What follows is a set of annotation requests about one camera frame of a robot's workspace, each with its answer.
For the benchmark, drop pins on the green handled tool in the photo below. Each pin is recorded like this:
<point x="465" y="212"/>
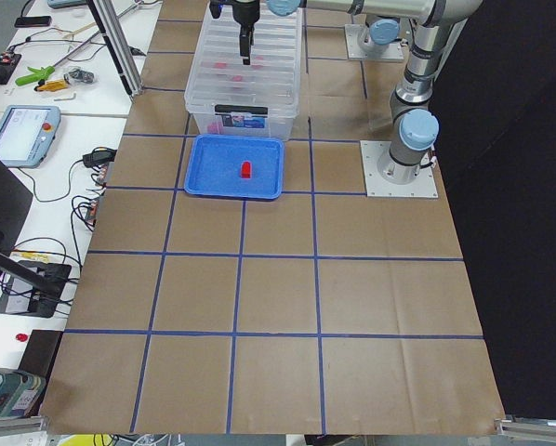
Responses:
<point x="35" y="75"/>

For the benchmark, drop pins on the black flat device base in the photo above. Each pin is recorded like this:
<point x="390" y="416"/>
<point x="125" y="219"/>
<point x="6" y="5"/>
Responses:
<point x="22" y="298"/>

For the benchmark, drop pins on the black box latch handle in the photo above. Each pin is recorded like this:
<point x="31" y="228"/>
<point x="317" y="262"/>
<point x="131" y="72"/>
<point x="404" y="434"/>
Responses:
<point x="240" y="109"/>

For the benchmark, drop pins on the teach pendant tablet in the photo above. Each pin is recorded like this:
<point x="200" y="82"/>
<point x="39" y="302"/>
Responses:
<point x="26" y="134"/>

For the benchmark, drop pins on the aluminium frame post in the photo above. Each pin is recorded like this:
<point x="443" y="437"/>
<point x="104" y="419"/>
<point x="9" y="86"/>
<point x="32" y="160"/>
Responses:
<point x="106" y="19"/>

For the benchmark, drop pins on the red block with stud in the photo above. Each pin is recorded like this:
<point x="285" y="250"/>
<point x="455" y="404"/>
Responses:
<point x="246" y="170"/>

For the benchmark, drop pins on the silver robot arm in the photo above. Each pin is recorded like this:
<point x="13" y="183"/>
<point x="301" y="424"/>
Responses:
<point x="414" y="128"/>

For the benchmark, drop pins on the clear ribbed box lid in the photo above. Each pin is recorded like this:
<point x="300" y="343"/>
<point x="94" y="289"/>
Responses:
<point x="226" y="72"/>

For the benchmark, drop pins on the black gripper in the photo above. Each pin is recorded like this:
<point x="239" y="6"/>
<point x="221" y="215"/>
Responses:
<point x="244" y="13"/>

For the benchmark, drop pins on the black phone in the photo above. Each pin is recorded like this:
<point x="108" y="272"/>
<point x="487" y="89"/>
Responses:
<point x="32" y="22"/>

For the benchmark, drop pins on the clear plastic storage box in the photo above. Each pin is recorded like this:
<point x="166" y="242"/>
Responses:
<point x="277" y="124"/>

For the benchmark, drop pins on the black power adapter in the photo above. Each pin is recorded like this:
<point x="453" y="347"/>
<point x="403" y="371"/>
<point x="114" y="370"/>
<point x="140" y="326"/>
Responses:
<point x="99" y="156"/>

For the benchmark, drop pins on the blue plastic tray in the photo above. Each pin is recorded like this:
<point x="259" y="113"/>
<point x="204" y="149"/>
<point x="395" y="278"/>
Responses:
<point x="214" y="167"/>

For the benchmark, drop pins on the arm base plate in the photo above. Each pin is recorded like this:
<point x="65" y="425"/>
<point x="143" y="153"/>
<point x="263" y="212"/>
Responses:
<point x="360" y="46"/>
<point x="384" y="178"/>

